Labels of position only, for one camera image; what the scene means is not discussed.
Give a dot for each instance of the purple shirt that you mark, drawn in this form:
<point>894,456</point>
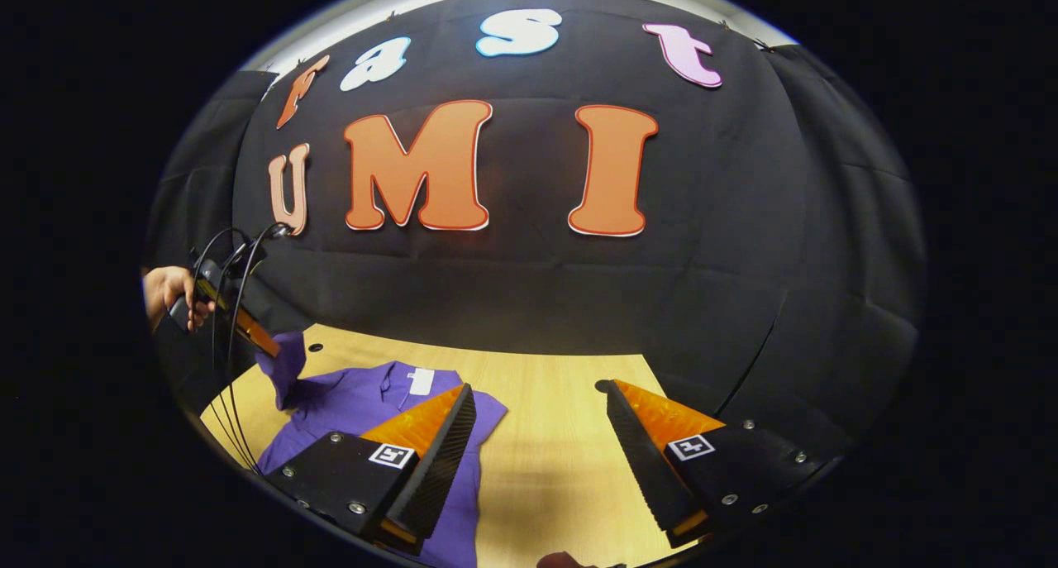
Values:
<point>364,403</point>

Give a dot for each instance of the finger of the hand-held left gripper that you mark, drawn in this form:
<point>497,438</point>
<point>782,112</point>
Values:
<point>256,334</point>

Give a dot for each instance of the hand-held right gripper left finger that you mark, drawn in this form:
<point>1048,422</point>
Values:
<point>442,469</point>

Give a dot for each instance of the black backdrop cloth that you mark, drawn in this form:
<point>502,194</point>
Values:
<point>744,262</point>

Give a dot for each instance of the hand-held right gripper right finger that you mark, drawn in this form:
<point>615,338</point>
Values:
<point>640,469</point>

